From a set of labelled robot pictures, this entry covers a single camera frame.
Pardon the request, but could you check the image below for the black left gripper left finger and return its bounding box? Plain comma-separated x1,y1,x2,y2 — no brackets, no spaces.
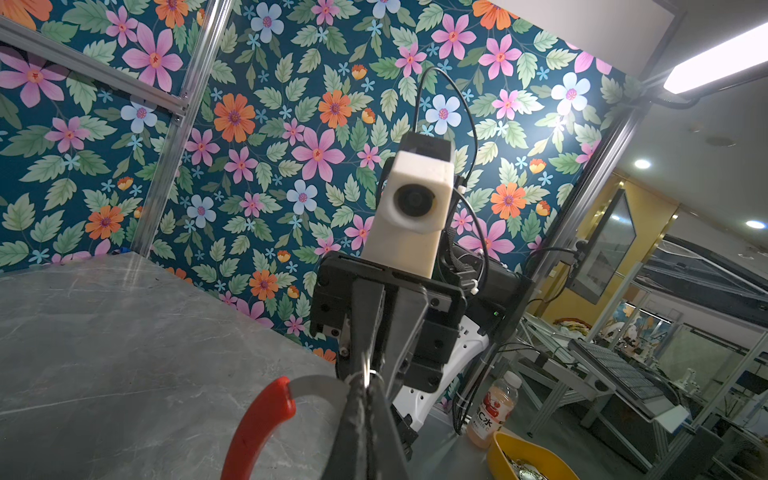
321,377,368,480

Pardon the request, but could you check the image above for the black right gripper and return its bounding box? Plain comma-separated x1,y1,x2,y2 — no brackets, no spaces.
310,252,467,396

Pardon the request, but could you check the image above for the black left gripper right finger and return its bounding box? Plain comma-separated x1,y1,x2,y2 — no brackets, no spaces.
367,379,409,480

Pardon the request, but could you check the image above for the red key tag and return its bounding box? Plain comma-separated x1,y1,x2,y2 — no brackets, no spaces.
220,377,296,480

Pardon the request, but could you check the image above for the silver metal keyring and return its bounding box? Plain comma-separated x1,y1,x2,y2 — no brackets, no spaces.
288,370,391,412

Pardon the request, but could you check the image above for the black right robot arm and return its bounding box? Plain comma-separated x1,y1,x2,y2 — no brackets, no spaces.
310,240,531,456

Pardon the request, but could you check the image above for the yellow bowl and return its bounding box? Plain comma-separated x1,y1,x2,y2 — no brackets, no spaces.
486,431,579,480

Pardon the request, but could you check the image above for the plastic drink bottle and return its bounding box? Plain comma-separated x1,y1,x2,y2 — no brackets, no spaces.
467,371,522,449

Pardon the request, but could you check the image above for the black right camera cable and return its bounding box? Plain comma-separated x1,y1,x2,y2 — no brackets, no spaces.
410,65,490,283

